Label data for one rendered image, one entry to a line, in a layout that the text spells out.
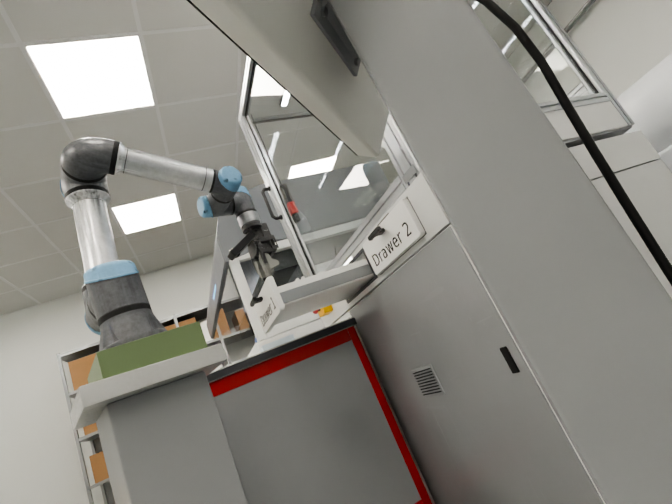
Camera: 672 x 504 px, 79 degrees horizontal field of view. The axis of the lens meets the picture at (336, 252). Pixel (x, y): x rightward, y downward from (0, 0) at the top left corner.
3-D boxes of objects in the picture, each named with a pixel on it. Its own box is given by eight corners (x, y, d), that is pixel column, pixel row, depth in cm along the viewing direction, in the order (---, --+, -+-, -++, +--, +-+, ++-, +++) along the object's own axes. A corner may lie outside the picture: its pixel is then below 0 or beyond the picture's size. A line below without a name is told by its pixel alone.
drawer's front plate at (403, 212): (421, 234, 102) (401, 198, 105) (376, 275, 127) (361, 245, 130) (426, 233, 103) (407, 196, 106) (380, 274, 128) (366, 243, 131)
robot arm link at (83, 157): (65, 115, 108) (244, 163, 132) (65, 142, 116) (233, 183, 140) (56, 147, 102) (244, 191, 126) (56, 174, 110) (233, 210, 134)
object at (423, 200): (448, 222, 95) (420, 171, 99) (325, 328, 183) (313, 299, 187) (661, 157, 136) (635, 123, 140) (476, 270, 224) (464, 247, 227)
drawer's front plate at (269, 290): (280, 311, 116) (266, 276, 119) (264, 334, 141) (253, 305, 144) (286, 309, 117) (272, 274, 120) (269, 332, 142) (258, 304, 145)
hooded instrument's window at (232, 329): (256, 342, 206) (227, 263, 218) (229, 385, 359) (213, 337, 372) (429, 277, 255) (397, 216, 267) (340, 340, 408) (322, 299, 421)
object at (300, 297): (283, 305, 118) (275, 287, 120) (268, 327, 141) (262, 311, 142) (393, 267, 136) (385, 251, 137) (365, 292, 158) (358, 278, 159)
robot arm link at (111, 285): (98, 312, 89) (80, 258, 92) (94, 332, 99) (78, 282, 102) (155, 297, 96) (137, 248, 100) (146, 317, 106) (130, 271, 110)
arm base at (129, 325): (100, 357, 84) (86, 314, 87) (102, 372, 96) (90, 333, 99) (174, 331, 93) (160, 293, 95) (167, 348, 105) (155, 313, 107)
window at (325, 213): (402, 173, 108) (274, -66, 134) (317, 283, 182) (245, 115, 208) (404, 173, 108) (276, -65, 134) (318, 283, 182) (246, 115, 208)
